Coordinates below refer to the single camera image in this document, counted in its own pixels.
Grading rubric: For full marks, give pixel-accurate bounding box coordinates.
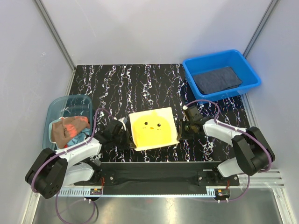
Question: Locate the blue plastic bin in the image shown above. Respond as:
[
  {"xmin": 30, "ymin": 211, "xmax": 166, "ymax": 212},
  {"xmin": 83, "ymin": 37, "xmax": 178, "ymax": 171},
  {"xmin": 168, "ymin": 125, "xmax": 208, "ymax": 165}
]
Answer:
[{"xmin": 183, "ymin": 49, "xmax": 261, "ymax": 101}]

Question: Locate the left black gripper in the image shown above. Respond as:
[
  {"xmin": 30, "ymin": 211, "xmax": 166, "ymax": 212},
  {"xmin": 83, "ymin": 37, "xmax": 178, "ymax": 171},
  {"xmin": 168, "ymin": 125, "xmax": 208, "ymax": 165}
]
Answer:
[{"xmin": 112, "ymin": 128, "xmax": 136, "ymax": 150}]

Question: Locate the dark grey-blue towel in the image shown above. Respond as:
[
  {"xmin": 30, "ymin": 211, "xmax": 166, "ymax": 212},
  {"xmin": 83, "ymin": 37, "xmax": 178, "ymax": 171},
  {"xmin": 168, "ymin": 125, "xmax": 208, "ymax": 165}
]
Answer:
[{"xmin": 193, "ymin": 67, "xmax": 242, "ymax": 95}]

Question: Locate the brown towel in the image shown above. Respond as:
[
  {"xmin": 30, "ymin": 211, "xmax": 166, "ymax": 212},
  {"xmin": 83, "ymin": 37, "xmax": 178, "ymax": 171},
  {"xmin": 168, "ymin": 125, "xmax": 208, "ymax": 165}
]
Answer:
[{"xmin": 51, "ymin": 116, "xmax": 91, "ymax": 150}]

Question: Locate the aluminium rail with cable duct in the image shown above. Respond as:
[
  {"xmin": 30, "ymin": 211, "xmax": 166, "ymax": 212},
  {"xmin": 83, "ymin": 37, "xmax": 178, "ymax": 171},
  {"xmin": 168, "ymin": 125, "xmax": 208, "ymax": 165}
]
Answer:
[{"xmin": 43, "ymin": 173, "xmax": 284, "ymax": 200}]

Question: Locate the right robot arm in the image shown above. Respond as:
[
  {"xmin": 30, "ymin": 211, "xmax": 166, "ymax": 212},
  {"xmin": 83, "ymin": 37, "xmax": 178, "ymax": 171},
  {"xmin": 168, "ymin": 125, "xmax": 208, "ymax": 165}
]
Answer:
[{"xmin": 177, "ymin": 105, "xmax": 275, "ymax": 185}]

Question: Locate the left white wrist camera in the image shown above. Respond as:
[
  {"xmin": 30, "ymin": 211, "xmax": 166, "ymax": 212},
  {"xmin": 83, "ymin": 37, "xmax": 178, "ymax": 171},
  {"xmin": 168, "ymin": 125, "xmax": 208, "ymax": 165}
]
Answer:
[{"xmin": 118, "ymin": 117, "xmax": 128, "ymax": 125}]

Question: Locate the clear teal plastic bin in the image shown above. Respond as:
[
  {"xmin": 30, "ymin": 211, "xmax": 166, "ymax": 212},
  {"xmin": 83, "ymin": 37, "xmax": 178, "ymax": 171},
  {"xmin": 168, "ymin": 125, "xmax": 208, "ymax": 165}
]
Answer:
[{"xmin": 43, "ymin": 94, "xmax": 93, "ymax": 150}]

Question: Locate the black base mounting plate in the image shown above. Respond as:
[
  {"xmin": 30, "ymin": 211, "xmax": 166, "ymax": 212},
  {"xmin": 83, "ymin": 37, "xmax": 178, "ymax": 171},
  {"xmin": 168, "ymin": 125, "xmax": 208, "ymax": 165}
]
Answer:
[{"xmin": 76, "ymin": 162, "xmax": 237, "ymax": 186}]

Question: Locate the yellow towel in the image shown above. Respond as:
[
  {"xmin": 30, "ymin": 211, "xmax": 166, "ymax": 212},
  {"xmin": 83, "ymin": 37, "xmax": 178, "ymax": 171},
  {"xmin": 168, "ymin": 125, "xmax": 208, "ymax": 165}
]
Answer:
[{"xmin": 129, "ymin": 107, "xmax": 178, "ymax": 151}]

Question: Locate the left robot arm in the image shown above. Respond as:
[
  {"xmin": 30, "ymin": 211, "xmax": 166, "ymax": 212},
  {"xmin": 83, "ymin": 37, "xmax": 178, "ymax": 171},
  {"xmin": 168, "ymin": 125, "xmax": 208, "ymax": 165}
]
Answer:
[{"xmin": 25, "ymin": 118, "xmax": 127, "ymax": 199}]

